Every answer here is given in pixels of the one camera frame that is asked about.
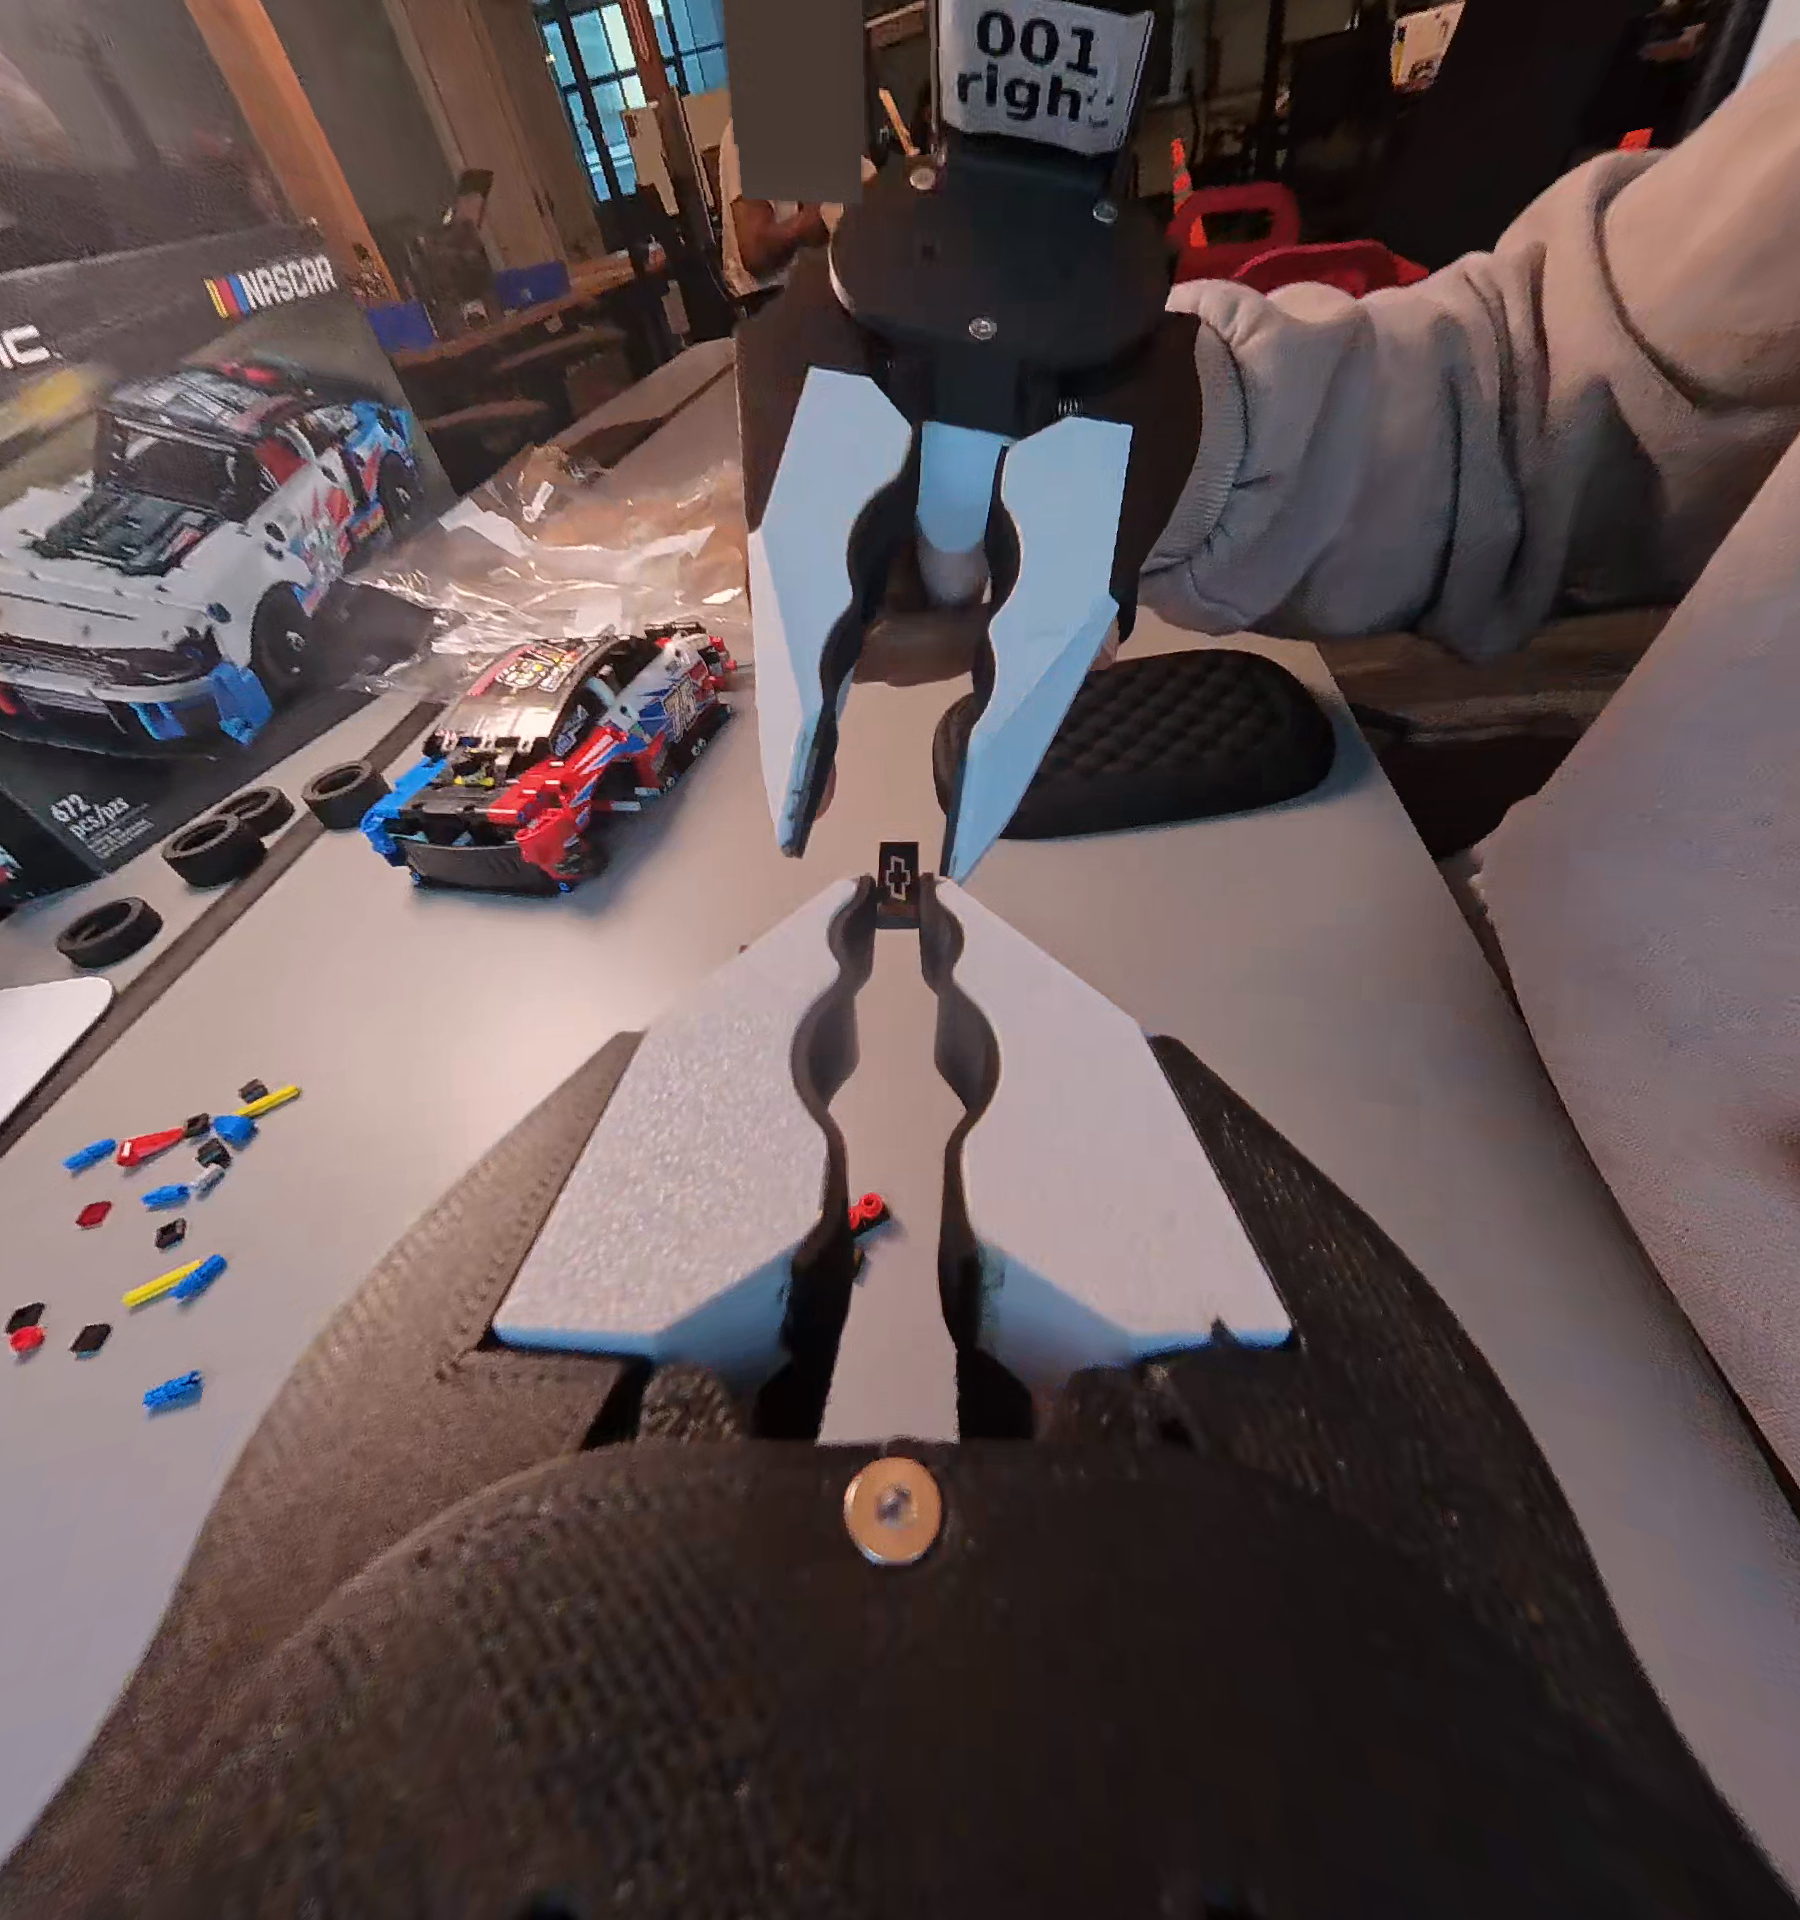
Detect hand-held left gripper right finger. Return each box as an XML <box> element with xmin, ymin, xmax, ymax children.
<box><xmin>914</xmin><ymin>877</ymin><xmax>1293</xmax><ymax>1429</ymax></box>

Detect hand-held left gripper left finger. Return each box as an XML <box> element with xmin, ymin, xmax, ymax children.
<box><xmin>493</xmin><ymin>877</ymin><xmax>866</xmax><ymax>1429</ymax></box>

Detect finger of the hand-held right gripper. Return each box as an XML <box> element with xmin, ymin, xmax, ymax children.
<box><xmin>933</xmin><ymin>419</ymin><xmax>1138</xmax><ymax>884</ymax></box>
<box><xmin>747</xmin><ymin>365</ymin><xmax>922</xmax><ymax>860</ymax></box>

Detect person's right forearm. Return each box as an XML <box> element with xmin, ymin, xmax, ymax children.
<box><xmin>1140</xmin><ymin>30</ymin><xmax>1800</xmax><ymax>663</ymax></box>

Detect lego race car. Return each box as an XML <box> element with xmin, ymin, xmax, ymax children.
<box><xmin>361</xmin><ymin>619</ymin><xmax>741</xmax><ymax>900</ymax></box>

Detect scattered small lego pieces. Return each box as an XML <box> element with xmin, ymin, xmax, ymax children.
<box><xmin>0</xmin><ymin>1076</ymin><xmax>305</xmax><ymax>1419</ymax></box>

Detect lego set box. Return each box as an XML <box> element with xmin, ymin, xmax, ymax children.
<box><xmin>0</xmin><ymin>0</ymin><xmax>460</xmax><ymax>921</ymax></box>

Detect black quilted wrist rest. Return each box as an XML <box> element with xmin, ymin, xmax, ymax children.
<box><xmin>929</xmin><ymin>648</ymin><xmax>1342</xmax><ymax>845</ymax></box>

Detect clear plastic bag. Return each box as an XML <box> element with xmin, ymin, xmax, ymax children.
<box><xmin>338</xmin><ymin>451</ymin><xmax>759</xmax><ymax>677</ymax></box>

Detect red plastic chair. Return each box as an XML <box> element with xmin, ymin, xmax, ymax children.
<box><xmin>1167</xmin><ymin>184</ymin><xmax>1303</xmax><ymax>287</ymax></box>
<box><xmin>1230</xmin><ymin>240</ymin><xmax>1431</xmax><ymax>300</ymax></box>

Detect wooden table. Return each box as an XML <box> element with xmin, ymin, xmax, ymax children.
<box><xmin>391</xmin><ymin>248</ymin><xmax>684</xmax><ymax>385</ymax></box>

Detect window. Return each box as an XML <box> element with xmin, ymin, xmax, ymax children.
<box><xmin>533</xmin><ymin>0</ymin><xmax>731</xmax><ymax>197</ymax></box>

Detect white stand base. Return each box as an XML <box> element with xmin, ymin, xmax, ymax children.
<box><xmin>0</xmin><ymin>979</ymin><xmax>116</xmax><ymax>1192</ymax></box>

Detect wooden post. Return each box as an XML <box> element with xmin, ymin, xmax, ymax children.
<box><xmin>187</xmin><ymin>0</ymin><xmax>393</xmax><ymax>301</ymax></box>

